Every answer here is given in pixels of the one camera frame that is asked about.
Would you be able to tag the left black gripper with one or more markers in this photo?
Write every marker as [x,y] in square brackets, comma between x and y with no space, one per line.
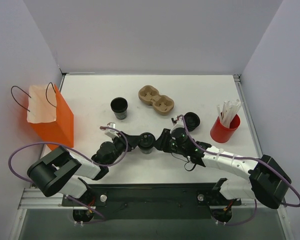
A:
[127,142]

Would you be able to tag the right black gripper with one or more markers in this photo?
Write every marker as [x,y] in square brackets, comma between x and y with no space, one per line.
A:
[164,140]

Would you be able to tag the black paper coffee cup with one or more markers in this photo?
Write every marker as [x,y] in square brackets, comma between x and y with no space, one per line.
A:
[146,150]

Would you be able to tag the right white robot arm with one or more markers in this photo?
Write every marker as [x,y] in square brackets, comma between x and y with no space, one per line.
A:
[262,179]

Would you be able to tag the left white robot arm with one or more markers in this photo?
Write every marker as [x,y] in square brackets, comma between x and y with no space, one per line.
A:
[59,172]

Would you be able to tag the stack of black lids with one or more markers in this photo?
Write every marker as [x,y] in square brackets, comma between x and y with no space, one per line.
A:
[192,121]

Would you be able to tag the brown cardboard cup carrier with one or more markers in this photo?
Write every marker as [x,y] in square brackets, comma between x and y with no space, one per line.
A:
[162,104]

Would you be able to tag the red plastic cup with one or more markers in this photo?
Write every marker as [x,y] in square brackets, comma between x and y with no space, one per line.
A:
[222,134]

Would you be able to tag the orange paper bag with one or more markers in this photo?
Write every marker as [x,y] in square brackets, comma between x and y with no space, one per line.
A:
[48,114]

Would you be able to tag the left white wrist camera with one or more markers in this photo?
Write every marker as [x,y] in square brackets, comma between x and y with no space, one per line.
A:
[110,130]

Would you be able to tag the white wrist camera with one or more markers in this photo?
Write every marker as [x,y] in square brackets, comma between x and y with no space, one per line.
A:
[177,122]
[110,130]

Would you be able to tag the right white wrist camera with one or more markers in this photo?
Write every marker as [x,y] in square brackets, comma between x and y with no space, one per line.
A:
[177,122]

